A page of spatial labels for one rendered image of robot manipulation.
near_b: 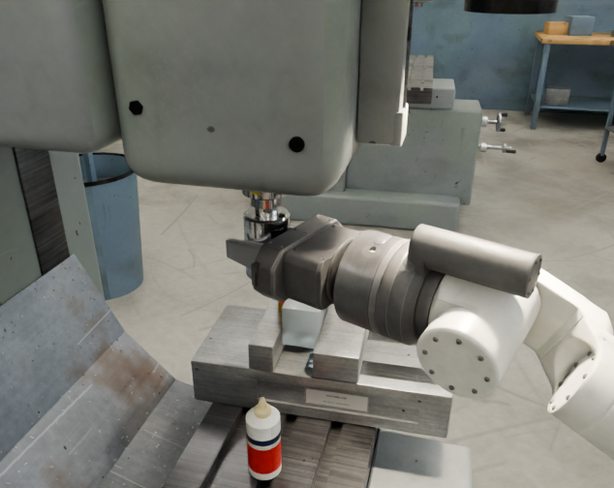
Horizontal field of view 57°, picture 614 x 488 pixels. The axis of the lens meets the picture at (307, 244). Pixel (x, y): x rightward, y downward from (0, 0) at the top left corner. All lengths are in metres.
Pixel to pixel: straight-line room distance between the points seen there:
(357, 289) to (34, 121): 0.29
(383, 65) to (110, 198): 2.35
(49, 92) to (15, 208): 0.36
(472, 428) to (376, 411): 1.45
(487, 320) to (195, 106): 0.27
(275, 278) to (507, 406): 1.89
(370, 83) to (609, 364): 0.28
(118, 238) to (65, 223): 1.95
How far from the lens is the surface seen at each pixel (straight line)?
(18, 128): 0.52
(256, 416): 0.68
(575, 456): 2.24
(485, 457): 2.13
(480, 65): 7.06
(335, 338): 0.76
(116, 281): 2.96
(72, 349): 0.89
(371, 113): 0.50
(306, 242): 0.53
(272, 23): 0.42
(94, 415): 0.87
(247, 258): 0.56
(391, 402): 0.77
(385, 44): 0.49
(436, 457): 0.89
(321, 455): 0.77
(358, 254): 0.49
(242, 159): 0.45
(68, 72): 0.48
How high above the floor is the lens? 1.48
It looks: 26 degrees down
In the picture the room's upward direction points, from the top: straight up
